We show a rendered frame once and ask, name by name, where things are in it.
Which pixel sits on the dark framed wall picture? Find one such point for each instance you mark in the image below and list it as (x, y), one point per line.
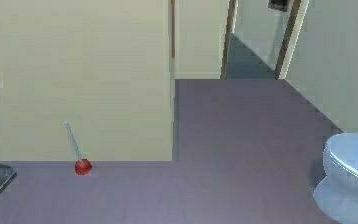
(279, 3)

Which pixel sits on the white toilet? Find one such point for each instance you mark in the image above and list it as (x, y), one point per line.
(348, 173)

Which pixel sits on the brown framed room door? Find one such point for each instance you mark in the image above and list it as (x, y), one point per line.
(173, 30)

